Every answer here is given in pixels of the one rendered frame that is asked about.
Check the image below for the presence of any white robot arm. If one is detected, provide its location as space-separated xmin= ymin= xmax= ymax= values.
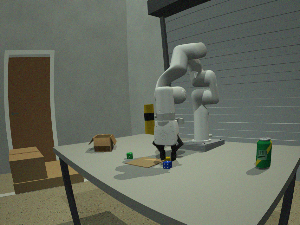
xmin=154 ymin=42 xmax=219 ymax=143

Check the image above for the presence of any brown cardboard box with flaps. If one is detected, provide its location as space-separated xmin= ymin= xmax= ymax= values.
xmin=89 ymin=134 xmax=117 ymax=152

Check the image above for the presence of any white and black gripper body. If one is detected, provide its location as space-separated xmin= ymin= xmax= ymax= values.
xmin=154 ymin=119 xmax=180 ymax=146

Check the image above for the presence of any green die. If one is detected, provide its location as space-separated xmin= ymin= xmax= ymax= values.
xmin=127 ymin=152 xmax=133 ymax=159

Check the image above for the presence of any blue die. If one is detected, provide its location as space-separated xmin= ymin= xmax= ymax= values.
xmin=163 ymin=161 xmax=172 ymax=169

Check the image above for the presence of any green drink can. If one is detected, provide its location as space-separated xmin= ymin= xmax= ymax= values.
xmin=256 ymin=137 xmax=272 ymax=170

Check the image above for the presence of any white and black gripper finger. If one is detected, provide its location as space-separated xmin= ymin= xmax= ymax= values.
xmin=171 ymin=135 xmax=183 ymax=161
xmin=153 ymin=141 xmax=166 ymax=161

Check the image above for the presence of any tan square mat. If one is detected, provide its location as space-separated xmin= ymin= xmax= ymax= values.
xmin=125 ymin=157 xmax=164 ymax=168

